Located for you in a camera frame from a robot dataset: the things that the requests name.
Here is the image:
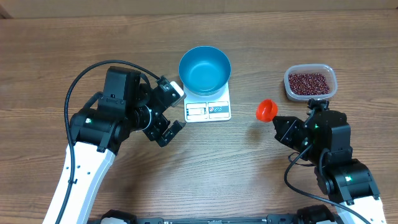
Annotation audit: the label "red measuring scoop blue handle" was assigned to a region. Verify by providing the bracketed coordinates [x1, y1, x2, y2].
[256, 99, 278, 123]

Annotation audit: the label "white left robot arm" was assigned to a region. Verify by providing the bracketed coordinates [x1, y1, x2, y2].
[44, 66, 185, 223]

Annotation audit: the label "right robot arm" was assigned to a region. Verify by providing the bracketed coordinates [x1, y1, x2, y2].
[272, 108, 386, 223]

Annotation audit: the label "white kitchen scale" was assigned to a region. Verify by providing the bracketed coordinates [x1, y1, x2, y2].
[183, 83, 231, 123]

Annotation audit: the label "blue bowl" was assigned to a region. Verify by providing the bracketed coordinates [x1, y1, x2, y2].
[178, 45, 232, 95]

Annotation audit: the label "red beans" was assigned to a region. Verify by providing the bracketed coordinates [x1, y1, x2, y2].
[288, 73, 330, 95]

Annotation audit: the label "clear plastic container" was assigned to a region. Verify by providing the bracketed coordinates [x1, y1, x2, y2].
[284, 63, 338, 101]

